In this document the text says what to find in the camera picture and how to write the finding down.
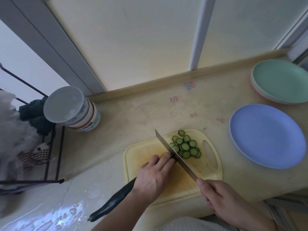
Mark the person's left hand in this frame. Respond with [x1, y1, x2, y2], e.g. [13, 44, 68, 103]
[132, 153, 176, 206]

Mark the person's right hand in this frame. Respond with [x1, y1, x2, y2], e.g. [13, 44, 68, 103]
[197, 178, 246, 220]

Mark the steel kitchen cleaver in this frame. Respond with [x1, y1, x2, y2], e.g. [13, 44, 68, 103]
[155, 129, 198, 183]

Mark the dark green cucumber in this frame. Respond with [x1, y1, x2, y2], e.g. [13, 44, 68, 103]
[87, 176, 138, 223]

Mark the person's right forearm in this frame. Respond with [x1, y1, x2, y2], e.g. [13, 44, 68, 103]
[216, 209, 279, 231]

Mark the person's left forearm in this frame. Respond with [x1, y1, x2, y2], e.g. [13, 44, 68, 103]
[91, 196, 150, 231]

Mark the yellow plastic cutting board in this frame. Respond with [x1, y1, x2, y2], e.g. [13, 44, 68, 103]
[123, 129, 223, 208]

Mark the pile of cucumber slices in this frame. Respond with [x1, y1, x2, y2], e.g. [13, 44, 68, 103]
[169, 130, 202, 159]

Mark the person's white garment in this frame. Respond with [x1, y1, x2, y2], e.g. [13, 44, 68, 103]
[154, 216, 225, 231]

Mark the blue plate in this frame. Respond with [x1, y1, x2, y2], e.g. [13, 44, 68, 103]
[229, 104, 307, 170]

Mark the black metal rack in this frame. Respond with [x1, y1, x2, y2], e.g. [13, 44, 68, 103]
[0, 62, 65, 193]

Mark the striped container with clear lid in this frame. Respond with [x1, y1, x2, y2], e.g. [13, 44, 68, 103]
[43, 86, 101, 132]

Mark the pink plate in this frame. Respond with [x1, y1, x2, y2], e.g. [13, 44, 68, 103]
[250, 74, 308, 106]

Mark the checkered fabric pouch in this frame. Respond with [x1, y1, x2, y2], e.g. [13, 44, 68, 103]
[16, 142, 51, 167]

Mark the dark green cloth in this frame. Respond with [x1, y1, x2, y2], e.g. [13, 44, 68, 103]
[19, 96, 56, 137]

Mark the green plate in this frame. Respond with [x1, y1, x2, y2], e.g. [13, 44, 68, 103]
[252, 59, 308, 104]

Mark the grey white plastic bag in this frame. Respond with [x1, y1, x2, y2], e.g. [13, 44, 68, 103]
[0, 90, 51, 173]

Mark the grey window frame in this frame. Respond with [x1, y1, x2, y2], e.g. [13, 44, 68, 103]
[0, 0, 308, 95]

